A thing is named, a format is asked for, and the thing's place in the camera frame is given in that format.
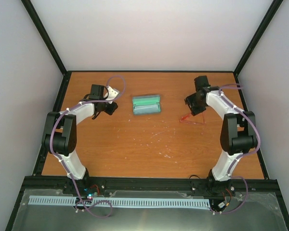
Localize red transparent sunglasses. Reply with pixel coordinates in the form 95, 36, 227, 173
179, 113, 205, 125

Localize grey glasses case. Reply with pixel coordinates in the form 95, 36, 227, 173
132, 94, 161, 109

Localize blue cleaning cloth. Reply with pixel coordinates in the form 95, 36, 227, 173
133, 104, 160, 115

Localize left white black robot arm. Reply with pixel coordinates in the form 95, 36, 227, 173
41, 84, 120, 194

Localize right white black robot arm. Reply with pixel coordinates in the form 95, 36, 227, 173
184, 76, 261, 195

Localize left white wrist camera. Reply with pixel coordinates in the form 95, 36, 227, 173
105, 86, 120, 101

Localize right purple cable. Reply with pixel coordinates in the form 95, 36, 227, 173
209, 83, 261, 215

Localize purple cable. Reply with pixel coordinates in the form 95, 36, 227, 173
209, 83, 261, 215
49, 76, 126, 218

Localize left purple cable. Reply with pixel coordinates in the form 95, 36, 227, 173
49, 76, 126, 218

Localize black aluminium frame rail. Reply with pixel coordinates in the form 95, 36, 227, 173
20, 176, 281, 197

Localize light blue slotted cable duct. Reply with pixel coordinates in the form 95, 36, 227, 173
28, 195, 210, 210

